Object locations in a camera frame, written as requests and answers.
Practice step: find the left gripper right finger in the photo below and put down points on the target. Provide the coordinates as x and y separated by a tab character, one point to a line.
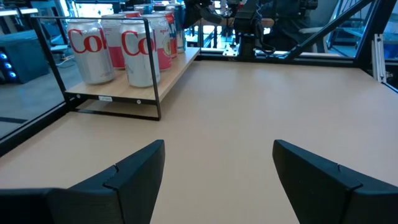
342	199

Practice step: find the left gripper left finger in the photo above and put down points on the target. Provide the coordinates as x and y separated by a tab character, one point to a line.
77	202

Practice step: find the silver Diet Coke can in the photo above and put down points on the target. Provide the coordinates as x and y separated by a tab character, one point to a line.
90	51
138	53

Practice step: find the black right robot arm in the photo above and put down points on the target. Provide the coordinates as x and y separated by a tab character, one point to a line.
248	25

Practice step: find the dark box with blue lights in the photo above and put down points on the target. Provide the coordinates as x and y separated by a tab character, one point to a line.
21	59

